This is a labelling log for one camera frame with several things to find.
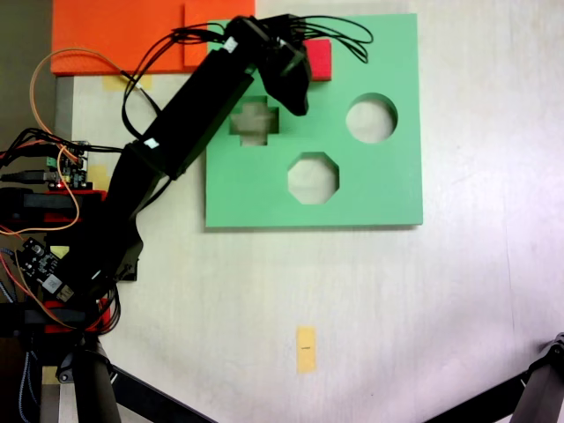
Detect motor driver circuit board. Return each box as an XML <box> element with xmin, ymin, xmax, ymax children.
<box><xmin>45</xmin><ymin>139</ymin><xmax>92</xmax><ymax>190</ymax></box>

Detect red square block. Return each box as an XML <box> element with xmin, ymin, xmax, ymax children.
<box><xmin>305</xmin><ymin>38</ymin><xmax>333</xmax><ymax>84</ymax></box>

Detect black tripod leg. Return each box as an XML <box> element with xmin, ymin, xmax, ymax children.
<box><xmin>422</xmin><ymin>332</ymin><xmax>564</xmax><ymax>423</ymax></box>
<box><xmin>56</xmin><ymin>338</ymin><xmax>218</xmax><ymax>423</ymax></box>

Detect black power converter board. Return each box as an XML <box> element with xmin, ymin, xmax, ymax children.
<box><xmin>14</xmin><ymin>236</ymin><xmax>77</xmax><ymax>304</ymax></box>

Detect short orange wire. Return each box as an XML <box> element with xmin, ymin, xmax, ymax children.
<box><xmin>0</xmin><ymin>144</ymin><xmax>82</xmax><ymax>235</ymax></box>

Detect long looped orange wire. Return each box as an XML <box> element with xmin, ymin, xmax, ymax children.
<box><xmin>28</xmin><ymin>47</ymin><xmax>133</xmax><ymax>145</ymax></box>

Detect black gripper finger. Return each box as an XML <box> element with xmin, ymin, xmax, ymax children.
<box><xmin>263</xmin><ymin>69</ymin><xmax>312</xmax><ymax>118</ymax></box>

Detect green shape sorting board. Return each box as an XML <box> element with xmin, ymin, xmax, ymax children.
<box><xmin>204</xmin><ymin>12</ymin><xmax>425</xmax><ymax>229</ymax></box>

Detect orange and red wires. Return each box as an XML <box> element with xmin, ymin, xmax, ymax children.
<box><xmin>0</xmin><ymin>253</ymin><xmax>121</xmax><ymax>334</ymax></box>

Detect black gripper cable loops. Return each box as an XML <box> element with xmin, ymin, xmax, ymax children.
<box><xmin>170</xmin><ymin>13</ymin><xmax>375</xmax><ymax>66</ymax></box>

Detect large orange flat block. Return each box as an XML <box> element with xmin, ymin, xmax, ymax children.
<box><xmin>50</xmin><ymin>0</ymin><xmax>256</xmax><ymax>75</ymax></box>

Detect black USB cable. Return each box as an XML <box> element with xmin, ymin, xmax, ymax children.
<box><xmin>0</xmin><ymin>169</ymin><xmax>55</xmax><ymax>185</ymax></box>

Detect long black motor cable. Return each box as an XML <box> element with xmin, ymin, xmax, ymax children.
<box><xmin>122</xmin><ymin>69</ymin><xmax>165</xmax><ymax>143</ymax></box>

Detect yellow tape marker strip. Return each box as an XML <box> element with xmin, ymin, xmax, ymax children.
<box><xmin>295</xmin><ymin>325</ymin><xmax>319</xmax><ymax>375</ymax></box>

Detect black table clamp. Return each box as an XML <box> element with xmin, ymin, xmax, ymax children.
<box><xmin>0</xmin><ymin>307</ymin><xmax>87</xmax><ymax>330</ymax></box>
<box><xmin>0</xmin><ymin>187</ymin><xmax>79</xmax><ymax>213</ymax></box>

